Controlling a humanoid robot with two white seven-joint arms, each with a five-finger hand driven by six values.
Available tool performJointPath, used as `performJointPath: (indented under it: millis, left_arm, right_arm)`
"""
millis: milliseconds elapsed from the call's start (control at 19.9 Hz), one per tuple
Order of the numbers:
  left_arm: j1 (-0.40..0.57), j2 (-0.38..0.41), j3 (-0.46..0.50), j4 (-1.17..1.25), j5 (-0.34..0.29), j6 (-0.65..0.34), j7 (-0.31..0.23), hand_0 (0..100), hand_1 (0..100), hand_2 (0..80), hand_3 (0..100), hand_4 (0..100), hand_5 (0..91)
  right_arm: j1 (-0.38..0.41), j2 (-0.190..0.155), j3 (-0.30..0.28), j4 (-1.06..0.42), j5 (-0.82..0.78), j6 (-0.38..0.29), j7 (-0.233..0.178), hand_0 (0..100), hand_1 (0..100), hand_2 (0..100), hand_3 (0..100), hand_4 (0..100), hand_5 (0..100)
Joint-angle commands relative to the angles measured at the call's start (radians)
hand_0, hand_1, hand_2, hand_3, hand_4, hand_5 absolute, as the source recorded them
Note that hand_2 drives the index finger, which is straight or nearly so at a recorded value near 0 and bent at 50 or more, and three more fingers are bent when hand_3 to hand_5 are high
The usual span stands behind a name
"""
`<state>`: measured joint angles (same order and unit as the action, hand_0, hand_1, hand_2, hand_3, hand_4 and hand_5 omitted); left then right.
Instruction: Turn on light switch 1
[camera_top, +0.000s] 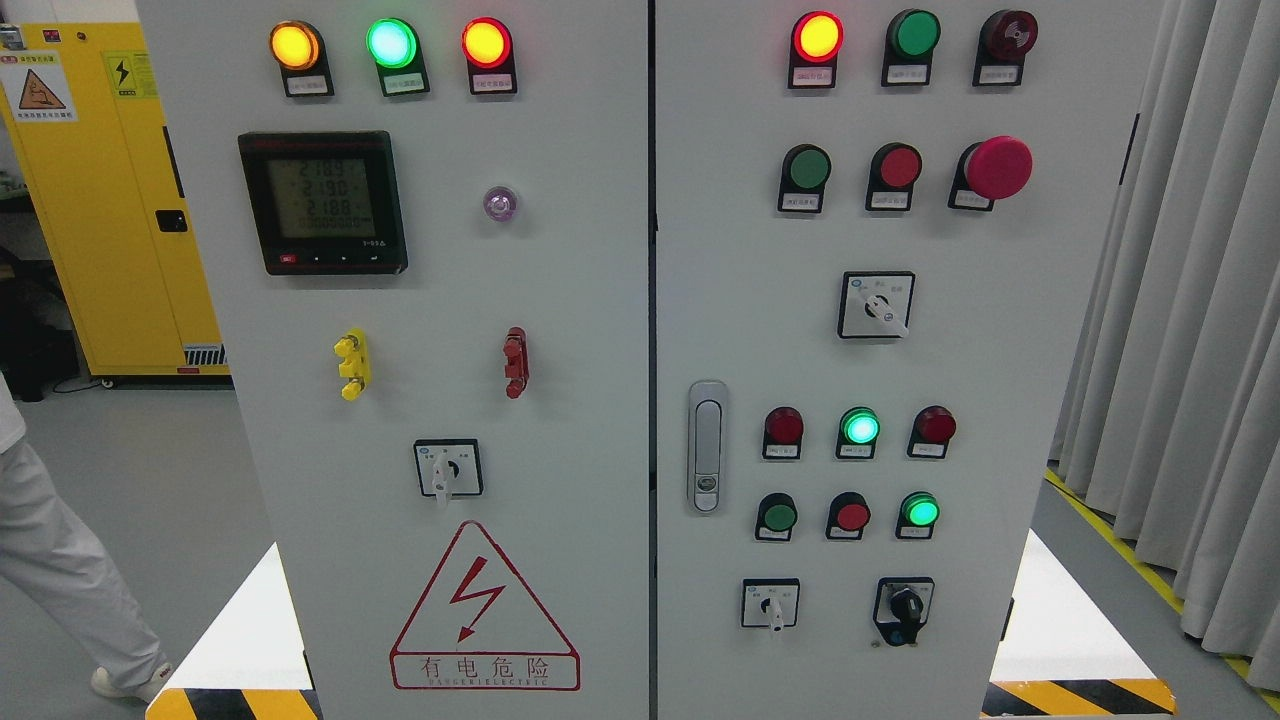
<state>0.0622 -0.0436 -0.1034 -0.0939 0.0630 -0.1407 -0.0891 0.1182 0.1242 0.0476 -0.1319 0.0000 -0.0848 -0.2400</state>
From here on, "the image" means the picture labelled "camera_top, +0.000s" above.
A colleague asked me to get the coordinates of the white rotary light switch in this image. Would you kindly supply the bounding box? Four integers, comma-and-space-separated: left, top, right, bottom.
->
413, 439, 485, 509

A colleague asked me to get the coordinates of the grey electrical control cabinet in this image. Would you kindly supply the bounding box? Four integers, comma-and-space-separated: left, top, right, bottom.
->
137, 1, 1166, 719

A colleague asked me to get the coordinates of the red terminal connector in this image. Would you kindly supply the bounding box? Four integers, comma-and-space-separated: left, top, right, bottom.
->
502, 327, 530, 398

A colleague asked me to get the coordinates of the dark red indicator left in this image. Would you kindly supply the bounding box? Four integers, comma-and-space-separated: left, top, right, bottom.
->
762, 406, 805, 461

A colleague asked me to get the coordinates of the dark red indicator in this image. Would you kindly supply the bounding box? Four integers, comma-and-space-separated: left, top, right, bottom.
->
762, 406, 805, 461
908, 405, 957, 460

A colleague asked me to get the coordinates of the small clear lamp bulb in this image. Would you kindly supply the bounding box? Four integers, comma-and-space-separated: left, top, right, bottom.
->
483, 186, 518, 223

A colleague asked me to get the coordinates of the green lit indicator middle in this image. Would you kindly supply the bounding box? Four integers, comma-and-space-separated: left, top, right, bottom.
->
835, 406, 881, 460

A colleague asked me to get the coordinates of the green lit indicator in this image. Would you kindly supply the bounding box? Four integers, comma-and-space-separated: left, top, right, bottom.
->
365, 17, 430, 97
835, 406, 881, 460

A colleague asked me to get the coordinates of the white rotary selector upper right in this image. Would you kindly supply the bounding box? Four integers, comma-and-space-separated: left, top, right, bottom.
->
837, 272, 916, 340

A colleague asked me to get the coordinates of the white rotary selector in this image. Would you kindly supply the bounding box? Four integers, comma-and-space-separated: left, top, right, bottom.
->
740, 577, 801, 632
837, 272, 916, 340

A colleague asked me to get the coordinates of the green push button upper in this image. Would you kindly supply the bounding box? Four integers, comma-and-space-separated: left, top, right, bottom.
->
776, 143, 832, 214

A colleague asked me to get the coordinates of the red push button lower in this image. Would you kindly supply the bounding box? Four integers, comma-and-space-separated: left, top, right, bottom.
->
826, 491, 870, 541

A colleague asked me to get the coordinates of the red push button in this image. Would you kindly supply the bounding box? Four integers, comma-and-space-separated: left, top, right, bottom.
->
826, 491, 870, 541
865, 142, 922, 211

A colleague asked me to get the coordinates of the white rotary selector lower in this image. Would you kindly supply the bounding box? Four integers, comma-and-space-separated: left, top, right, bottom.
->
740, 577, 801, 632

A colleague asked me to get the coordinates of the yellow terminal connector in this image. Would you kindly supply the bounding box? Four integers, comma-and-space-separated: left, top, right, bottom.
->
333, 328, 371, 402

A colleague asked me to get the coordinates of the dark red indicator right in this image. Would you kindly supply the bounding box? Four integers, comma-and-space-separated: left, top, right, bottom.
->
908, 405, 957, 460

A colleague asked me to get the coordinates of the red electric danger sticker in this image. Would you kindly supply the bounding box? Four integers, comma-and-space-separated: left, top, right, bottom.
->
389, 521, 581, 692

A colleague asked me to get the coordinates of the green lit push button lower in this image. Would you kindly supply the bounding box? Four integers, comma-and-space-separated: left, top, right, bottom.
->
895, 491, 940, 541

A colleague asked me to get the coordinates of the red push button upper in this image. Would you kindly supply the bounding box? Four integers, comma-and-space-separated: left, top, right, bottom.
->
865, 142, 922, 211

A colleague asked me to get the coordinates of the red-orange indicator left door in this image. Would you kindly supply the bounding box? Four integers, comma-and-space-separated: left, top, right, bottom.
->
461, 15, 518, 95

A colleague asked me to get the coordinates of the red-orange indicator door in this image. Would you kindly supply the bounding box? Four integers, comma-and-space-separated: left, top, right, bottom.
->
787, 10, 844, 90
461, 15, 518, 95

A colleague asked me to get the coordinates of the black digital power meter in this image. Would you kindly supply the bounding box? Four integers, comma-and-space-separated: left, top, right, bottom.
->
238, 129, 408, 275

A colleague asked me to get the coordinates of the red-orange indicator right door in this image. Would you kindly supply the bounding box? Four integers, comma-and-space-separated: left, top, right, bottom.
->
787, 10, 844, 90

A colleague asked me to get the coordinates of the green lit indicator top left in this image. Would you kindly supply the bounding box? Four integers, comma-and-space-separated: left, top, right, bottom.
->
365, 17, 430, 97

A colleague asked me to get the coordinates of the red emergency stop mushroom button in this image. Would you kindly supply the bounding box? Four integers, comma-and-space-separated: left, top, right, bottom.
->
947, 135, 1034, 211

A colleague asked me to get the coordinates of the green indicator top right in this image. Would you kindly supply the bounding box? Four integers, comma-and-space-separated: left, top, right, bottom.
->
881, 8, 941, 87

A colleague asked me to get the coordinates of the amber indicator light top left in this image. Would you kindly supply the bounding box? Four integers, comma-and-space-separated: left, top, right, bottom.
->
269, 20, 334, 97

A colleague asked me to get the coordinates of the dark red buzzer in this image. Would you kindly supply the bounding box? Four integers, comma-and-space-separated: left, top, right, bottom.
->
972, 9, 1039, 87

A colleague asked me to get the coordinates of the grey curtain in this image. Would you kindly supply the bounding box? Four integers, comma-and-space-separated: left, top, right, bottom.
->
1051, 1, 1279, 691

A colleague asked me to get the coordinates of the yellow safety storage cabinet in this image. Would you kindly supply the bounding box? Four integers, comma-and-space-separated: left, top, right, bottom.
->
1, 23, 229, 378

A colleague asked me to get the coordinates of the person in white clothes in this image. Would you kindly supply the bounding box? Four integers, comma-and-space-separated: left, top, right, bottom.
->
1, 387, 173, 703

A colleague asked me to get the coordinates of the grey cabinet door handle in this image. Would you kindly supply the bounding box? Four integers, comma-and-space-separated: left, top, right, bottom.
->
687, 380, 730, 514

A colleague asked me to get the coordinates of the black knob selector switch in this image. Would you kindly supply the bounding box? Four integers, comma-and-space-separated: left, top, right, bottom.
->
872, 577, 934, 647

